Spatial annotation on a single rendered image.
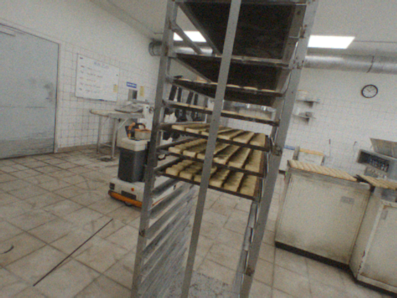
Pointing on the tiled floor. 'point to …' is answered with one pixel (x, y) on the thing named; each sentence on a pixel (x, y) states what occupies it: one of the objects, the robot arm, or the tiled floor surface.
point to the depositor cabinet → (376, 247)
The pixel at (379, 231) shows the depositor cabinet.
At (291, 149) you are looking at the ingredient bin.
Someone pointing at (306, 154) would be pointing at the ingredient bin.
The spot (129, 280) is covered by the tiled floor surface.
